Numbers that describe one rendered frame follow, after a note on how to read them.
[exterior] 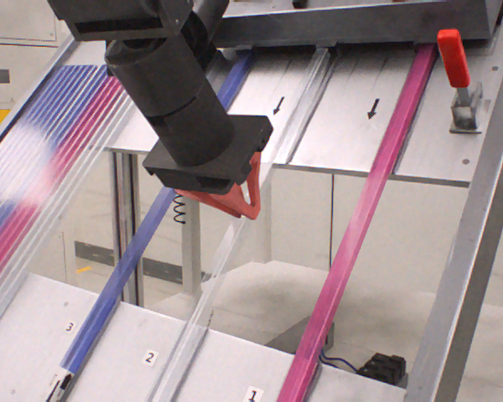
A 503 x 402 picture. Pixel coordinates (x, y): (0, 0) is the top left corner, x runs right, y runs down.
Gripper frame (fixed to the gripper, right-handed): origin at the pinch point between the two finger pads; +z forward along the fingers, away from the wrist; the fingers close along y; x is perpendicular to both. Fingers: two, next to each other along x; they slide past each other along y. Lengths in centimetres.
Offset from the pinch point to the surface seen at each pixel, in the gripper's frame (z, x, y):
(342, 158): 0.7, -7.5, -6.9
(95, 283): 168, -50, 206
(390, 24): -3.8, -21.6, -8.1
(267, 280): 64, -24, 37
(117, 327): 2.0, 14.0, 8.4
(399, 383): 40.2, -1.4, -6.0
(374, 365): 37.7, -2.0, -2.7
